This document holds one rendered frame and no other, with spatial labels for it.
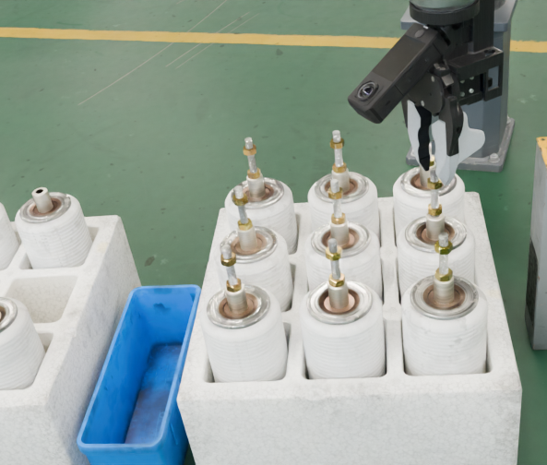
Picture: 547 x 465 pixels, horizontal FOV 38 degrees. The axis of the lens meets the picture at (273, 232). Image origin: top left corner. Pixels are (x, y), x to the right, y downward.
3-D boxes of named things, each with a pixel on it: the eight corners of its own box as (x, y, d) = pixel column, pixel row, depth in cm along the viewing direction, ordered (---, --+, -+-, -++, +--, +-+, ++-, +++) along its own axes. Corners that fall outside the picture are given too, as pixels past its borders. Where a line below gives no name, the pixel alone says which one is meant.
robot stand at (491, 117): (425, 119, 174) (422, -18, 156) (515, 125, 167) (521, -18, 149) (405, 165, 160) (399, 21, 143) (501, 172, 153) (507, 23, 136)
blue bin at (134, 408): (148, 343, 128) (131, 286, 121) (216, 341, 127) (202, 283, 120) (98, 506, 104) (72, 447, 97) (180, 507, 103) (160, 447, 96)
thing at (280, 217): (231, 302, 123) (210, 205, 112) (265, 265, 129) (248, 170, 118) (284, 319, 118) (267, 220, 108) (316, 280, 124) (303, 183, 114)
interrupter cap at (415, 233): (441, 263, 96) (441, 258, 96) (392, 240, 101) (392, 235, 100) (479, 232, 100) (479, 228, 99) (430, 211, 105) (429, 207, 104)
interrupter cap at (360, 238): (299, 247, 102) (298, 243, 102) (335, 218, 106) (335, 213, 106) (346, 268, 98) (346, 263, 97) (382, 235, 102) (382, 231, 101)
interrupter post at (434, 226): (437, 244, 99) (436, 222, 97) (422, 237, 101) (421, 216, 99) (449, 234, 100) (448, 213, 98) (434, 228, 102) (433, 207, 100)
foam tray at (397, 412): (238, 294, 135) (219, 207, 124) (476, 283, 129) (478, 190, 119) (204, 494, 104) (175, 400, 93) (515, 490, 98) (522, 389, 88)
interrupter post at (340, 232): (327, 244, 102) (325, 222, 100) (338, 233, 103) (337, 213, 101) (342, 249, 101) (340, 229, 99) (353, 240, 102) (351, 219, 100)
